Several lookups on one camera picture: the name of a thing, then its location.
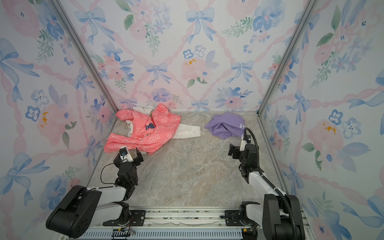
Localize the aluminium corner post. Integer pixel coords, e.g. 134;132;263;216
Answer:
48;0;118;113
257;0;318;117

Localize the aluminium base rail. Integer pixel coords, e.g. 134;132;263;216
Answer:
58;206;316;240

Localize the left aluminium corner post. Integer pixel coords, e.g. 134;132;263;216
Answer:
48;0;118;113

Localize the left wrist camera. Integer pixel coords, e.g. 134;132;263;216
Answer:
119;147;134;163

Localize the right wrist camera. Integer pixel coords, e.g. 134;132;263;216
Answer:
240;134;252;152

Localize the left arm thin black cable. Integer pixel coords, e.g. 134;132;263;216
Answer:
99;161;118;186

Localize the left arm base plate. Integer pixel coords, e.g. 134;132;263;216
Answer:
103;210;146;227

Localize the purple printed t-shirt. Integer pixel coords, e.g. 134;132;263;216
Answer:
205;112;246;140

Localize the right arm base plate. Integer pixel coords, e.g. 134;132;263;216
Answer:
223;210;249;227

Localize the right aluminium corner post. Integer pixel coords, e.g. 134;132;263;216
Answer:
257;0;318;117

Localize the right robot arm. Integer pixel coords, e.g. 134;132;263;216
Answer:
228;143;306;240

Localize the pink patterned garment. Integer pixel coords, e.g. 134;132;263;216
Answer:
104;104;181;155

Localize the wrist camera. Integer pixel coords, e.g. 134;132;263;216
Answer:
240;134;252;152
119;147;134;163

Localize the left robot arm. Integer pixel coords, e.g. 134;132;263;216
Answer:
46;148;144;239

